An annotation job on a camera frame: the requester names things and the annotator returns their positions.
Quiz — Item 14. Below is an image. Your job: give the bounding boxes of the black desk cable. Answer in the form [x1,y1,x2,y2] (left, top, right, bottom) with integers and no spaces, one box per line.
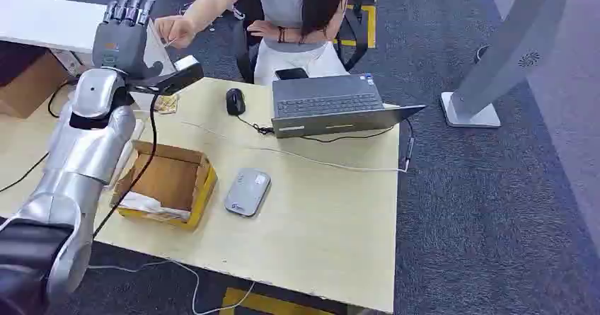
[0,151,51,195]

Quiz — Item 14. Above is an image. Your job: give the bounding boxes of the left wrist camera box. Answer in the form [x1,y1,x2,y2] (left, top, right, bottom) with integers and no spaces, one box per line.
[125,55,205,96]

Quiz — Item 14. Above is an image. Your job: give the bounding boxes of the black computer mouse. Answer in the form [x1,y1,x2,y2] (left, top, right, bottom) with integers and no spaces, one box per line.
[225,87,247,118]

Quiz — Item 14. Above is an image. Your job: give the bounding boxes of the white table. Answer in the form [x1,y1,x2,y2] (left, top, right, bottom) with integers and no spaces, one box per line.
[0,0,108,55]

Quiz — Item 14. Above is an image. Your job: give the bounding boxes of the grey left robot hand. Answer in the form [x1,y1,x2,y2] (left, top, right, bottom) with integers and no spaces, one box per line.
[91,0,163,81]

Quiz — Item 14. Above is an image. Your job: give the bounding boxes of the black mouse cable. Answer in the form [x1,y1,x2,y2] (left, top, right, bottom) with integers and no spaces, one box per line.
[236,115,276,137]

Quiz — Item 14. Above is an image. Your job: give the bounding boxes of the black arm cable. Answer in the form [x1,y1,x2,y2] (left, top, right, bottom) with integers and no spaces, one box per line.
[92,93,161,240]

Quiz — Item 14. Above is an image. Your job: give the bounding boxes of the black cable loop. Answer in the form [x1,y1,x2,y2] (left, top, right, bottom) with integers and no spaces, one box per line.
[47,77,80,120]

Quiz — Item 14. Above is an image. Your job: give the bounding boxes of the grey laptop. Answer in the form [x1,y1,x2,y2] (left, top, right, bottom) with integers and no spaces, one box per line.
[270,73,428,139]

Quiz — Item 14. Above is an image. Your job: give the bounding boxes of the person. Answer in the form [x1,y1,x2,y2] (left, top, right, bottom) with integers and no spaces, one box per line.
[154,0,353,86]

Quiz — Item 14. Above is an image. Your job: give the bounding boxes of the brown cardboard box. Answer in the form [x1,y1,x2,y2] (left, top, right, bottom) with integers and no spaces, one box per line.
[0,49,70,120]

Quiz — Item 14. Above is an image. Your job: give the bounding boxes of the wooden card box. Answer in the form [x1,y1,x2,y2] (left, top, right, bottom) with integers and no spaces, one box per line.
[110,139,219,232]

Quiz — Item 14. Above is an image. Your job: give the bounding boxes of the yellow floor tape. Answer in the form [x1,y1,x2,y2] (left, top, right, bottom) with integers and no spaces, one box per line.
[219,287,335,315]
[333,4,378,50]

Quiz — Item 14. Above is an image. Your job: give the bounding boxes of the white cards in box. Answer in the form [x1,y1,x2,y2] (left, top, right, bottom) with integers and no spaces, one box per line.
[117,191,192,223]

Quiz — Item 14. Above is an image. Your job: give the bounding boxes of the thin white cable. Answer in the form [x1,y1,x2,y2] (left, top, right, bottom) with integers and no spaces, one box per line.
[180,119,410,174]

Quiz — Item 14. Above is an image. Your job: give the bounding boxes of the person's right hand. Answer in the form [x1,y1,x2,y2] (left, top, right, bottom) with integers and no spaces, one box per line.
[154,15,198,50]

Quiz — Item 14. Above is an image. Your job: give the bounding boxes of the black laptop cable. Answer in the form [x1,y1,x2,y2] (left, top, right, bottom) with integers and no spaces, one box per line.
[299,118,417,171]

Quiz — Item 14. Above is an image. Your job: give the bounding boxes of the pale card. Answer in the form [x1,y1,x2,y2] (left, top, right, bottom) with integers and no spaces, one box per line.
[142,19,178,77]

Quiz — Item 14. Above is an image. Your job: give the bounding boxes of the grey card reader device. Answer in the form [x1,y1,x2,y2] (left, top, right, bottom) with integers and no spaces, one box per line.
[223,167,272,219]

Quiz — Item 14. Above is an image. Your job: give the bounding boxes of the black smartphone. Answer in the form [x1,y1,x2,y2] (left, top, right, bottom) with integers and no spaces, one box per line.
[274,67,310,81]

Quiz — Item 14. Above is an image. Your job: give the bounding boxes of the person's left hand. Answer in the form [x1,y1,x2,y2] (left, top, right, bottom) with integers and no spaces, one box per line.
[246,19,283,40]

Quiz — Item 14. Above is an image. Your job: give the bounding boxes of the grey stand with white base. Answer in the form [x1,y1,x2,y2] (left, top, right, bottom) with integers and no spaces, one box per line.
[439,0,600,130]

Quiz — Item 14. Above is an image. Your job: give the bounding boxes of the white floor cable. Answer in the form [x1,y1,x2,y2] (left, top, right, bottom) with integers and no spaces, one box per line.
[86,258,257,315]

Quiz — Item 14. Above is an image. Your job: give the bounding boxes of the person's hand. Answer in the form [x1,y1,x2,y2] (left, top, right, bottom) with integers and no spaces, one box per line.
[154,15,198,50]
[246,19,283,40]

